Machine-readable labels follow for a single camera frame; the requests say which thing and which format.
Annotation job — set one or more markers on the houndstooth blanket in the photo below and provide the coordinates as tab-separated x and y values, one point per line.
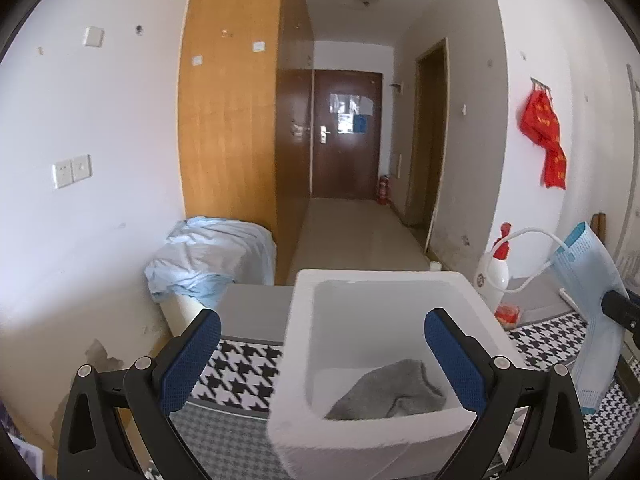
240	360

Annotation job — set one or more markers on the metal bunk bed frame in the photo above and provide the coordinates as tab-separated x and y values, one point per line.
631	90

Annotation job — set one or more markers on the small white cup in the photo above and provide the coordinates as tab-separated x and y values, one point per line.
435	264

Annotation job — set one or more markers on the grey sock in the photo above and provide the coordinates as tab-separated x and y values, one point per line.
385	390

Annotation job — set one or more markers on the white foam box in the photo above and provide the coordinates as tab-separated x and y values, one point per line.
300	410

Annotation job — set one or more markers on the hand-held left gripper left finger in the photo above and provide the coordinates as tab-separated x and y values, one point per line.
190	355

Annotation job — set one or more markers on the wooden wardrobe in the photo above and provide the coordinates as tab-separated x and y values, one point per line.
225	135

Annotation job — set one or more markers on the brown door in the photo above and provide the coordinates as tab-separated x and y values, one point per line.
345	165

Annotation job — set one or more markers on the red fire extinguisher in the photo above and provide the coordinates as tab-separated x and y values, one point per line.
382	191

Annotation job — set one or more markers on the light blue cloth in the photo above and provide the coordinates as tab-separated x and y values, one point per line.
210	250

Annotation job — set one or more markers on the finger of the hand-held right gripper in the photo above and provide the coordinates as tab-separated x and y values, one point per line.
622	310

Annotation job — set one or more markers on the papers on door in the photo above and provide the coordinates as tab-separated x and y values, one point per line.
347	112

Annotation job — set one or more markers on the blue face mask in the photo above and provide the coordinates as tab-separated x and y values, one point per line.
590	270

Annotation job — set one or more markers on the white pump bottle red cap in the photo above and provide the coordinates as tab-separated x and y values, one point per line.
492	277

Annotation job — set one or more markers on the wall hook rack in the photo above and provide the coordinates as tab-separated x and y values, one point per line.
542	85

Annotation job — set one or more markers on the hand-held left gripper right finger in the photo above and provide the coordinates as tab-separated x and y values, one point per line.
452	355

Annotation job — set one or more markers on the white wall socket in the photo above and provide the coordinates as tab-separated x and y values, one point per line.
71	171

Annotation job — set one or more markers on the white wall switch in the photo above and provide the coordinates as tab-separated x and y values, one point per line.
94	36

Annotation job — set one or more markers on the red hanging bags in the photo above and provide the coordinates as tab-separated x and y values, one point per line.
542	125

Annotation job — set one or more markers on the red snack packet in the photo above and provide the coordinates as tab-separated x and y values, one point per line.
507	315

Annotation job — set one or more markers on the brown door frame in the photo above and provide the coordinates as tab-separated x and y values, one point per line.
440	160

